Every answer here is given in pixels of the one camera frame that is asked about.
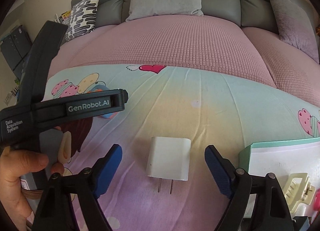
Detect white power adapter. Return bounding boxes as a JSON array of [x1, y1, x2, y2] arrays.
[[146, 137, 191, 192]]

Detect black white patterned pillow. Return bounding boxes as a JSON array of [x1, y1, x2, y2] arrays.
[[65, 0, 99, 42]]

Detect pink sofa cover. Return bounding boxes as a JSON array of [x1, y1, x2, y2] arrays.
[[49, 15, 319, 106]]

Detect grey lilac pillow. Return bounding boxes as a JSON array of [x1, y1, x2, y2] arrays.
[[270, 0, 319, 63]]

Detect small orange blue toy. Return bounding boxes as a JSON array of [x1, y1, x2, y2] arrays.
[[88, 84, 117, 120]]

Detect person's left hand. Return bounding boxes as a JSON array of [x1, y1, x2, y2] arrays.
[[1, 146, 49, 230]]

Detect black power adapter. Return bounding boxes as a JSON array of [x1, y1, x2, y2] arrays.
[[292, 216, 310, 231]]

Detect magazines behind sofa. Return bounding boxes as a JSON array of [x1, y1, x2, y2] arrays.
[[54, 10, 72, 25]]

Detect pink smartwatch black screen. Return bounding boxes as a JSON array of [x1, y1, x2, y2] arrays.
[[313, 190, 320, 211]]

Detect dark grey cabinet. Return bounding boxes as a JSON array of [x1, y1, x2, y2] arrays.
[[1, 25, 32, 80]]

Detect cream plastic hair clip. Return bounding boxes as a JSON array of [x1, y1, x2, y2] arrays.
[[283, 172, 316, 214]]

